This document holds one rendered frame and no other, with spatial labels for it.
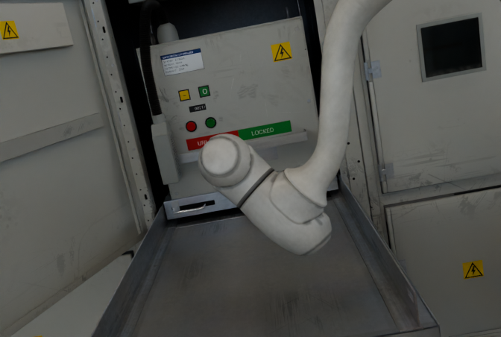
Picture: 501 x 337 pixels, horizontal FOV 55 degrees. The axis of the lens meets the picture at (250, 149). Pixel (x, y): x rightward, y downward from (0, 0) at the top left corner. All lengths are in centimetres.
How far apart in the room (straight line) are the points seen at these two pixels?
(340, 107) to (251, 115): 61
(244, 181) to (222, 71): 61
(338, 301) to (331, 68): 44
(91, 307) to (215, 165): 93
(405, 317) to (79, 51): 105
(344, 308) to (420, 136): 68
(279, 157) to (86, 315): 79
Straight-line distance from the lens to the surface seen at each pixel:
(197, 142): 148
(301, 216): 88
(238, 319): 99
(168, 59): 146
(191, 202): 152
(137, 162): 148
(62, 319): 173
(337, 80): 87
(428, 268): 163
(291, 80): 145
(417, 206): 154
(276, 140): 143
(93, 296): 166
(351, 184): 149
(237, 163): 85
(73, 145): 137
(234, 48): 144
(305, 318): 95
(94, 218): 141
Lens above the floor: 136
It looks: 12 degrees down
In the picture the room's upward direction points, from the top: 11 degrees counter-clockwise
